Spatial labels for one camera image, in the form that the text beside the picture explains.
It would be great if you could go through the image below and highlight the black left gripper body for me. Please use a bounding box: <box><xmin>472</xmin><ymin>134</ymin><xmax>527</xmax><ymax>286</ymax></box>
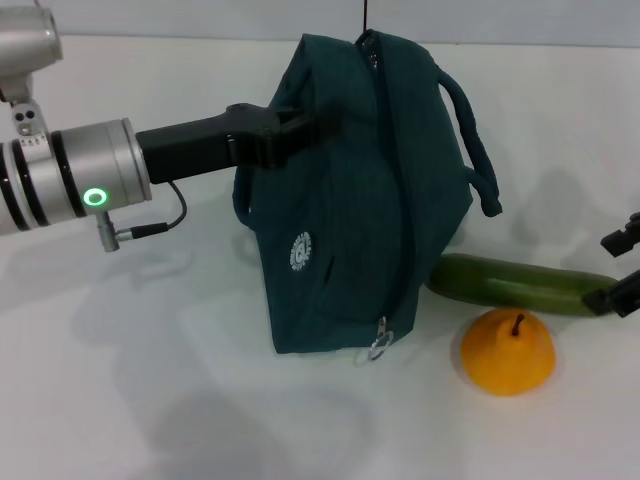
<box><xmin>135</xmin><ymin>102</ymin><xmax>275</xmax><ymax>185</ymax></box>

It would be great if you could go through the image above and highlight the dark teal insulated bag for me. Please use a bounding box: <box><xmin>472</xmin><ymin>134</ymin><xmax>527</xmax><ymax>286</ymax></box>
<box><xmin>233</xmin><ymin>28</ymin><xmax>502</xmax><ymax>356</ymax></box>

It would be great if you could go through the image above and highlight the green cucumber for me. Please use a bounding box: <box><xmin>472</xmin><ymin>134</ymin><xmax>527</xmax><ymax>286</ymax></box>
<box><xmin>425</xmin><ymin>253</ymin><xmax>619</xmax><ymax>317</ymax></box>

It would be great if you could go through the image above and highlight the orange yellow pear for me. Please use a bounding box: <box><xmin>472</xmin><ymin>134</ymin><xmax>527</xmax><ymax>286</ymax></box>
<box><xmin>459</xmin><ymin>308</ymin><xmax>557</xmax><ymax>398</ymax></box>

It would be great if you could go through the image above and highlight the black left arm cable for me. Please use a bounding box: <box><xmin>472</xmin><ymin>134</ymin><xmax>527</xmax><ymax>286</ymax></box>
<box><xmin>94</xmin><ymin>180</ymin><xmax>187</xmax><ymax>254</ymax></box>

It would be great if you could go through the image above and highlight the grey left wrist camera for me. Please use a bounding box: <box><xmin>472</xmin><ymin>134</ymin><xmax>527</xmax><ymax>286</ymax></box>
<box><xmin>0</xmin><ymin>0</ymin><xmax>64</xmax><ymax>139</ymax></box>

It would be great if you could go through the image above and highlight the metal zipper pull ring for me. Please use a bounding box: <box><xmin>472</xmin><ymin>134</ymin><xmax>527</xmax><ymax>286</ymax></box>
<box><xmin>357</xmin><ymin>314</ymin><xmax>396</xmax><ymax>366</ymax></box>

